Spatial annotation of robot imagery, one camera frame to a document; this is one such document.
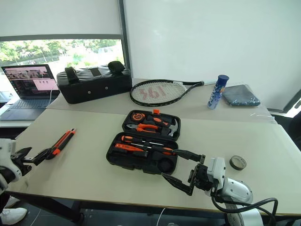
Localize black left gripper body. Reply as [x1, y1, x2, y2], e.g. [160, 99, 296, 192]
[11, 151, 33, 177]

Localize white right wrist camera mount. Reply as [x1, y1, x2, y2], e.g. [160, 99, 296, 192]
[204, 157, 227, 196]

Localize orange black utility knife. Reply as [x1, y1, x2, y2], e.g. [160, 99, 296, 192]
[45, 128, 77, 161]

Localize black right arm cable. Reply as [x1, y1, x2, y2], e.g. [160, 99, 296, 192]
[210, 194, 278, 226]

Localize window with trees outside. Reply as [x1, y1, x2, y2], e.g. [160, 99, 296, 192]
[0, 39, 126, 69]

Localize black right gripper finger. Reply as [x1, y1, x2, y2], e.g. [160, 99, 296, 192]
[161, 173, 195, 197]
[173, 148, 206, 164]

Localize white hanging cable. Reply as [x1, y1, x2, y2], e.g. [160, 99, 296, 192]
[156, 207, 166, 226]

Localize black office chair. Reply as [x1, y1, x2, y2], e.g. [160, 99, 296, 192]
[265, 89, 301, 142]

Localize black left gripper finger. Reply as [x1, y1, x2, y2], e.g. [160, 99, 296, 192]
[23, 147, 56, 166]
[16, 146, 33, 159]

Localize black padded bag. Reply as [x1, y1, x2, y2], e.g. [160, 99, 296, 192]
[56, 60, 133, 105]

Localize blue folded cloth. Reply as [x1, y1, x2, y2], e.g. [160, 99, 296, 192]
[222, 84, 261, 107]

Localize orange black screwdriver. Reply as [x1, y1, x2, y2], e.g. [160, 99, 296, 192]
[130, 142, 177, 156]
[120, 135, 165, 146]

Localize dark laptop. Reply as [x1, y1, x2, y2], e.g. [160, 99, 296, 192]
[0, 64, 61, 121]

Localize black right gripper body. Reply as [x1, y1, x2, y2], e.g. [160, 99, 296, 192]
[187, 161, 213, 192]

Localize white shoe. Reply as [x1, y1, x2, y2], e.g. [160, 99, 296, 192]
[3, 195, 21, 209]
[0, 207, 28, 226]

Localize orange handled pliers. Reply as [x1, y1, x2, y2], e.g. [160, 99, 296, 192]
[125, 122, 161, 134]

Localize white roller blind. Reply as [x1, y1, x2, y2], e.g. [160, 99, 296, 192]
[0, 0, 122, 39]

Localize steel claw hammer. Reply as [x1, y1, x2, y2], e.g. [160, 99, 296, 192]
[148, 115, 180, 137]

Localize orange black tape measure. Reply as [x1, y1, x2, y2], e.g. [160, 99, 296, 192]
[131, 112, 146, 123]

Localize black tool case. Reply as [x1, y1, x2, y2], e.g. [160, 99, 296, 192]
[105, 109, 182, 176]

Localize blue cylindrical canister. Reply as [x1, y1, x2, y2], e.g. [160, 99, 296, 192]
[207, 74, 230, 110]

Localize dark electrical tape roll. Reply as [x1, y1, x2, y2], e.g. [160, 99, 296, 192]
[229, 155, 248, 171]

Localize black tennis racket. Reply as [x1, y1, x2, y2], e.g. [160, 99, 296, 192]
[129, 79, 218, 107]

